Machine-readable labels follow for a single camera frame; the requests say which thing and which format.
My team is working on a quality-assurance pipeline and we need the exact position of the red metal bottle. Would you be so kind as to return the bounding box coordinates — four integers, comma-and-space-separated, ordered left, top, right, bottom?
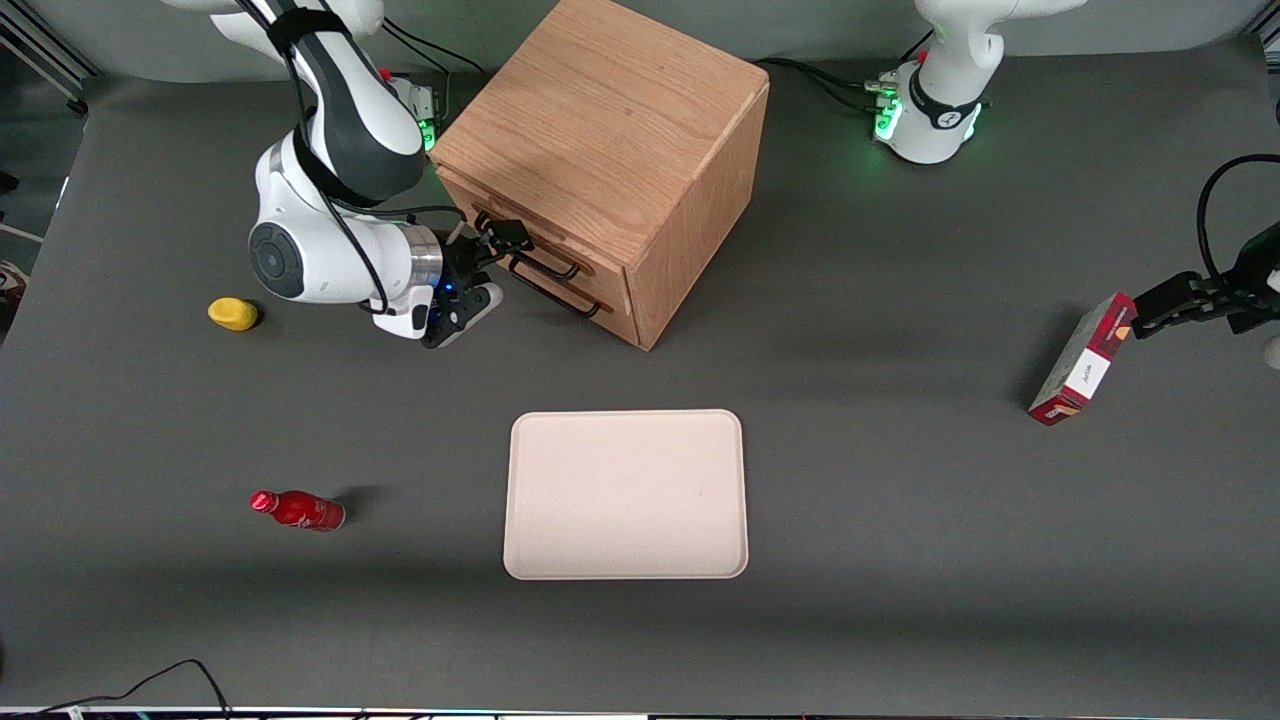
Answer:
250, 489, 346, 532

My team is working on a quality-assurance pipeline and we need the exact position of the black looped gripper cable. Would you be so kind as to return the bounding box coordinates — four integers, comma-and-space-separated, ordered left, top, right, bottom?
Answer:
1197, 153, 1280, 286

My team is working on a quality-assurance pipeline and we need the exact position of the thin black table cable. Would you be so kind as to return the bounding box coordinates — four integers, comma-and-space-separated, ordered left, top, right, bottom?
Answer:
30, 659, 231, 720

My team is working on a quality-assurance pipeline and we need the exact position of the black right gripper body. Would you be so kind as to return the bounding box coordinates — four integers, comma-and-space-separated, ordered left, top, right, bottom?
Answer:
422, 236, 485, 349

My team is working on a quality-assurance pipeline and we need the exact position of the beige plastic tray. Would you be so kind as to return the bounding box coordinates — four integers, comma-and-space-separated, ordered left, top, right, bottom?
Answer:
503, 409, 749, 581

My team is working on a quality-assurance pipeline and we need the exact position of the black velcro strap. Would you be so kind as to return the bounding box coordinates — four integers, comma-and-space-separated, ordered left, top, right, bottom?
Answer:
265, 8, 353, 51

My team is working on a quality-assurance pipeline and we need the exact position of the wooden drawer cabinet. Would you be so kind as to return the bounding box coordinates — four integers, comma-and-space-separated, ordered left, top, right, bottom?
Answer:
430, 0, 771, 351

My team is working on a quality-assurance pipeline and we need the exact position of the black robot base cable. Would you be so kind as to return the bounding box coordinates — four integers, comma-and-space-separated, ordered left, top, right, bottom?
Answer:
383, 15, 486, 101
755, 57, 886, 96
800, 68, 881, 114

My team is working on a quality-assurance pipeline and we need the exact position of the black cable along robot arm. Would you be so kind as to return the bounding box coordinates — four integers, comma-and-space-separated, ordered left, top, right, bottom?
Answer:
238, 0, 469, 313

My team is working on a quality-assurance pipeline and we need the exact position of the red plaid cardboard box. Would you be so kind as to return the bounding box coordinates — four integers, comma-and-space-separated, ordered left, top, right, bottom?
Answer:
1028, 292, 1138, 427

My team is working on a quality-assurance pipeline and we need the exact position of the black metal frame rail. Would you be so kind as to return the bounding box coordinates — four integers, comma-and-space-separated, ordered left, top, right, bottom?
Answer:
0, 15, 101, 116

